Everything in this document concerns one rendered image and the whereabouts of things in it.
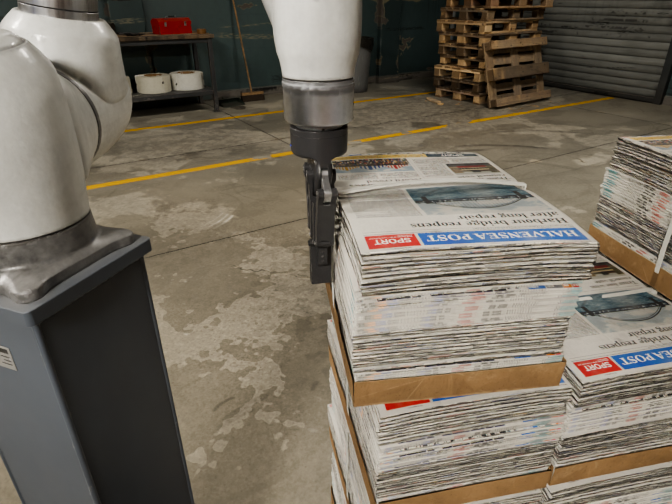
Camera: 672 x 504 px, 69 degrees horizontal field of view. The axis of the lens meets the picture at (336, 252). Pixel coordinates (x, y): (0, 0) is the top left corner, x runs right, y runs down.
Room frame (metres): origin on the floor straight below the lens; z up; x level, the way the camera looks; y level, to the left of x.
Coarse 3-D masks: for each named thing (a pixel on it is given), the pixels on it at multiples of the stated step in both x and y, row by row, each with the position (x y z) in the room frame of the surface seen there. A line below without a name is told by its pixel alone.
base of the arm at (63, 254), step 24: (48, 240) 0.52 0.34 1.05; (72, 240) 0.55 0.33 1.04; (96, 240) 0.58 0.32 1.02; (120, 240) 0.60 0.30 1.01; (0, 264) 0.50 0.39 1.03; (24, 264) 0.50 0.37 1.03; (48, 264) 0.51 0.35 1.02; (72, 264) 0.53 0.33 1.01; (0, 288) 0.48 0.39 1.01; (24, 288) 0.47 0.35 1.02; (48, 288) 0.49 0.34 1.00
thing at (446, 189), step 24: (360, 192) 0.67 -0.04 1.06; (384, 192) 0.66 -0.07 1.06; (408, 192) 0.66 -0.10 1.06; (432, 192) 0.66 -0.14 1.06; (456, 192) 0.66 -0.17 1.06; (480, 192) 0.66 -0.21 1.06; (504, 192) 0.66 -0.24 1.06; (336, 216) 0.67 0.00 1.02; (336, 240) 0.67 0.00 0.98; (336, 264) 0.65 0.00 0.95
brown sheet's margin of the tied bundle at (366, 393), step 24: (336, 312) 0.62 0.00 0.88; (360, 384) 0.47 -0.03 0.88; (384, 384) 0.47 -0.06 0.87; (408, 384) 0.48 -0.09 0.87; (432, 384) 0.48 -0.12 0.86; (456, 384) 0.49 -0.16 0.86; (480, 384) 0.49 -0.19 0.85; (504, 384) 0.50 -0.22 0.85; (528, 384) 0.50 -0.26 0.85; (552, 384) 0.51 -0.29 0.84
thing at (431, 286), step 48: (528, 192) 0.66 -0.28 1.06; (384, 240) 0.50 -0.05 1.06; (432, 240) 0.50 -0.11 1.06; (480, 240) 0.50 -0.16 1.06; (528, 240) 0.50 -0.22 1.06; (576, 240) 0.51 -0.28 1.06; (336, 288) 0.62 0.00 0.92; (384, 288) 0.47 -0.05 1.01; (432, 288) 0.48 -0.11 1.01; (480, 288) 0.49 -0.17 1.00; (528, 288) 0.50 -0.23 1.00; (576, 288) 0.51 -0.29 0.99; (384, 336) 0.48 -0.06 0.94; (432, 336) 0.49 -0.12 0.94; (480, 336) 0.50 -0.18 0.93; (528, 336) 0.51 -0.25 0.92
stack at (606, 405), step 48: (624, 288) 0.77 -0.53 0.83; (336, 336) 0.77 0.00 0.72; (576, 336) 0.63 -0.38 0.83; (624, 336) 0.63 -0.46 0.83; (576, 384) 0.54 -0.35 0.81; (624, 384) 0.54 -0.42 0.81; (336, 432) 0.74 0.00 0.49; (384, 432) 0.47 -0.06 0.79; (432, 432) 0.48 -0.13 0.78; (480, 432) 0.49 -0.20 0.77; (528, 432) 0.51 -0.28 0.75; (576, 432) 0.54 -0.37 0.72; (624, 432) 0.55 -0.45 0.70; (336, 480) 0.77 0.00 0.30; (384, 480) 0.47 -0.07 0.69; (432, 480) 0.49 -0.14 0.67; (480, 480) 0.50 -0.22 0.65; (576, 480) 0.54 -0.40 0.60; (624, 480) 0.55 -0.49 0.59
